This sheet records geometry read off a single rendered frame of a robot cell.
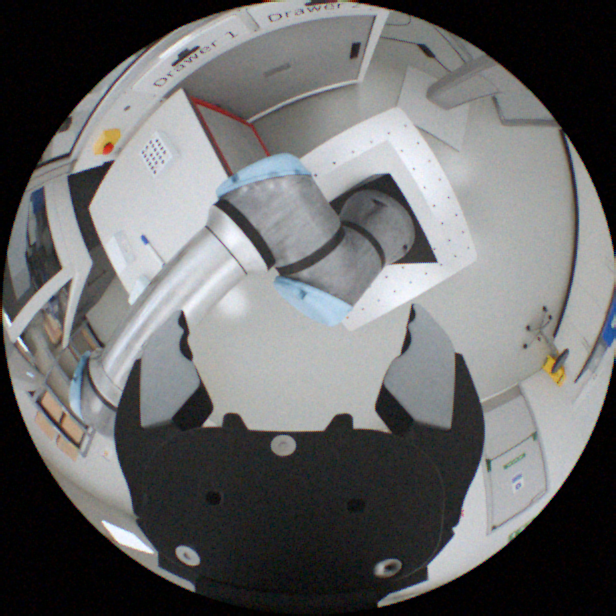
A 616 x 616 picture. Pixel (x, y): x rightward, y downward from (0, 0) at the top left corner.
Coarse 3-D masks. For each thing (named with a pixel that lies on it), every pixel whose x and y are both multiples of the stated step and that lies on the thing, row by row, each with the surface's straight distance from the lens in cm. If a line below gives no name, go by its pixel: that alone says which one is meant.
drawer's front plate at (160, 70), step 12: (216, 24) 61; (228, 24) 61; (240, 24) 63; (204, 36) 61; (216, 36) 63; (228, 36) 64; (240, 36) 66; (180, 48) 61; (204, 48) 64; (216, 48) 66; (168, 60) 62; (192, 60) 66; (156, 72) 64; (168, 72) 66; (180, 72) 68; (144, 84) 65; (168, 84) 70
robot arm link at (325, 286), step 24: (336, 240) 28; (360, 240) 33; (312, 264) 27; (336, 264) 29; (360, 264) 32; (288, 288) 29; (312, 288) 28; (336, 288) 29; (360, 288) 32; (312, 312) 32; (336, 312) 30
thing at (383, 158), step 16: (384, 144) 52; (352, 160) 50; (368, 160) 51; (384, 160) 52; (400, 160) 53; (336, 176) 50; (352, 176) 50; (368, 176) 51; (400, 176) 52; (336, 192) 50; (416, 192) 54; (416, 208) 54; (432, 224) 57; (432, 240) 58; (384, 272) 56
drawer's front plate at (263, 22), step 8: (280, 0) 62; (288, 0) 62; (296, 0) 63; (304, 0) 64; (256, 8) 61; (264, 8) 61; (272, 8) 62; (280, 8) 63; (288, 8) 64; (296, 8) 65; (304, 8) 66; (320, 8) 68; (328, 8) 69; (336, 8) 70; (344, 8) 71; (352, 8) 72; (360, 8) 73; (368, 8) 74; (256, 16) 63; (264, 16) 64; (272, 16) 65; (296, 16) 68; (304, 16) 69; (264, 24) 66; (272, 24) 67
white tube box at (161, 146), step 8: (160, 136) 66; (152, 144) 67; (160, 144) 66; (168, 144) 65; (144, 152) 69; (152, 152) 67; (160, 152) 64; (168, 152) 62; (176, 152) 64; (144, 160) 69; (152, 160) 66; (160, 160) 64; (168, 160) 61; (176, 160) 64; (152, 168) 67; (160, 168) 63; (168, 168) 65; (160, 176) 66
